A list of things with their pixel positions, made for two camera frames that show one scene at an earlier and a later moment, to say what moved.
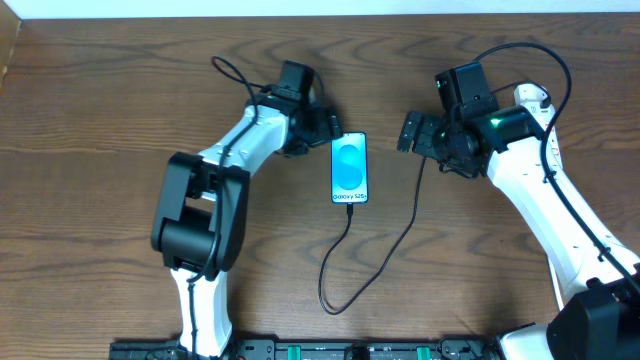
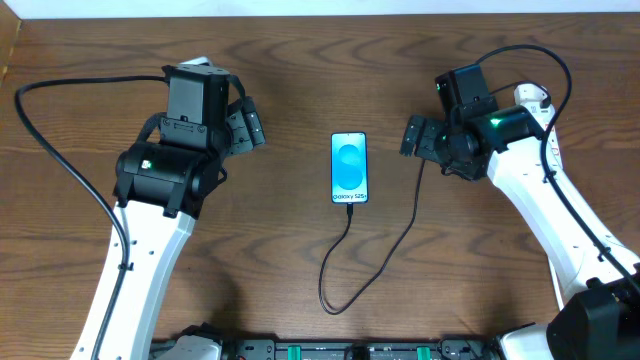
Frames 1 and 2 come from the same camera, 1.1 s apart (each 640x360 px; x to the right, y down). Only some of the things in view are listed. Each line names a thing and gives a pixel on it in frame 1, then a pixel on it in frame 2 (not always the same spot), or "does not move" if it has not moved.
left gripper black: (325, 126) -> (245, 130)
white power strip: (530, 97) does not move
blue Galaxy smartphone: (349, 168) does not move
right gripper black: (417, 132) does not move
